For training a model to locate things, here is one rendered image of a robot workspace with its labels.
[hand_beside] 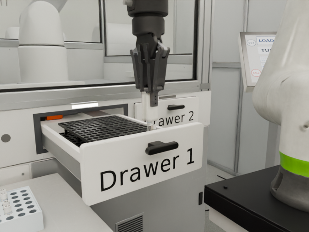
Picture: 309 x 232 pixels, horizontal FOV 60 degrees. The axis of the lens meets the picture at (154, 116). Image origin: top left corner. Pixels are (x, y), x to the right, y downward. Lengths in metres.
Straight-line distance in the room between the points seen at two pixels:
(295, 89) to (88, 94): 0.55
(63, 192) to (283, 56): 0.60
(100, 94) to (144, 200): 0.43
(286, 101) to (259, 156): 1.92
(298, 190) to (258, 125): 1.86
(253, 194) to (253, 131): 1.87
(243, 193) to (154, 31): 0.39
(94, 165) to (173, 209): 0.72
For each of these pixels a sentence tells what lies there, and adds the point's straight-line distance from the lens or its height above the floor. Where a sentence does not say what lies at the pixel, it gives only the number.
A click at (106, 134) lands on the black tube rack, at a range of 0.63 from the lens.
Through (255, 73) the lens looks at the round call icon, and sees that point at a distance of 1.23.
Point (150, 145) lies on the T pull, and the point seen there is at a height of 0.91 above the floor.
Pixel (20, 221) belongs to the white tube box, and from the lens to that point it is 0.56.
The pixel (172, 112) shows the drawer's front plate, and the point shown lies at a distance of 0.98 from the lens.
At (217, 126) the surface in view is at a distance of 2.74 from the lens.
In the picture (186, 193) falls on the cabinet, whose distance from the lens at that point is 1.18.
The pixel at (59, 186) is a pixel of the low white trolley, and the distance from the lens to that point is 0.73.
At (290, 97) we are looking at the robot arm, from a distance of 0.56.
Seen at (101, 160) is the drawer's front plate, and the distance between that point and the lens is 0.48.
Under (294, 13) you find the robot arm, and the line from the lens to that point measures 0.73.
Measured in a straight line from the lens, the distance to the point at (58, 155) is 0.67.
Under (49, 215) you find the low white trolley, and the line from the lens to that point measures 0.62.
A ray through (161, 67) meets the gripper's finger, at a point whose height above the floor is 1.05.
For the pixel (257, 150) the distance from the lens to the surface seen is 2.47.
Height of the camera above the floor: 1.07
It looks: 12 degrees down
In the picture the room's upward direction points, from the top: straight up
